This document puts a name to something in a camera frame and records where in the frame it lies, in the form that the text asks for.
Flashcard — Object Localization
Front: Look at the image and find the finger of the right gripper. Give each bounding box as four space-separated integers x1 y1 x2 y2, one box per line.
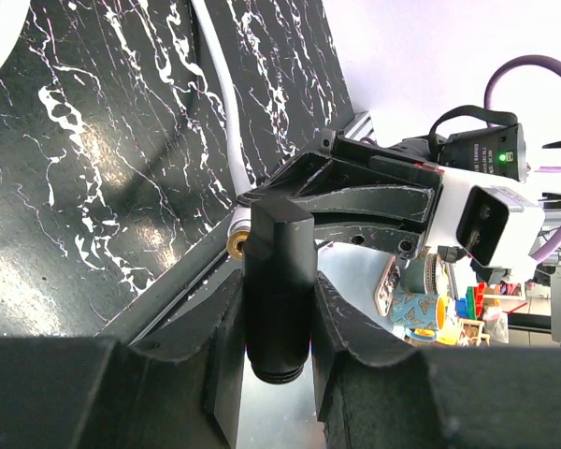
238 152 442 223
314 222 425 259

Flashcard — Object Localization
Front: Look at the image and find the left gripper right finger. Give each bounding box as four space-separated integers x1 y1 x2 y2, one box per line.
311 276 561 448

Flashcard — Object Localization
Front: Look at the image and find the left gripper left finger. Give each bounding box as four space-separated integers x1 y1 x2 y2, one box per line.
0 270 243 448

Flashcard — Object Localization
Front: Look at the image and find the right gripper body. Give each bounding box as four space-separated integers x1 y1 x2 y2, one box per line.
317 130 444 187

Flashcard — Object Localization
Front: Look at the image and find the black hose connector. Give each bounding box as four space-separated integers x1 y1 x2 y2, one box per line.
243 198 318 384

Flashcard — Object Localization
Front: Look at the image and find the white hose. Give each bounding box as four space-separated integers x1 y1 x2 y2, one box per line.
0 0 263 259

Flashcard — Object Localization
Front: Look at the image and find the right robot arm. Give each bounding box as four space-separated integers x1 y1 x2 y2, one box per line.
238 106 525 267

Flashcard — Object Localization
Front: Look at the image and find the marble pattern mat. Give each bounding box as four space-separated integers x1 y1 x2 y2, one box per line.
0 0 356 340

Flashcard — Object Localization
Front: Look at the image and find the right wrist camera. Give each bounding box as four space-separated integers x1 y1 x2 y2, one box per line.
425 167 545 284

